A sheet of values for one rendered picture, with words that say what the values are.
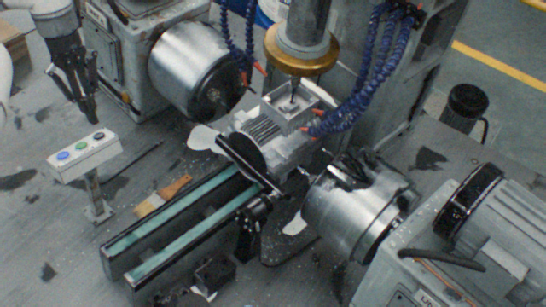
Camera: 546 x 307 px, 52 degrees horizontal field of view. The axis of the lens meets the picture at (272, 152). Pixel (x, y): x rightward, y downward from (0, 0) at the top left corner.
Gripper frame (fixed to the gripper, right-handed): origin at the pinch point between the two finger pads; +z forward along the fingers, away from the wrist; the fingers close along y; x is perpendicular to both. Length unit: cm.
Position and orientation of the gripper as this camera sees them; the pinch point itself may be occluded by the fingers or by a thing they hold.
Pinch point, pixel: (89, 110)
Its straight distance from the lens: 144.3
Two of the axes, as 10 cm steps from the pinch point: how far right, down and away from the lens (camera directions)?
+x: -7.0, -3.3, 6.4
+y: 7.0, -4.8, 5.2
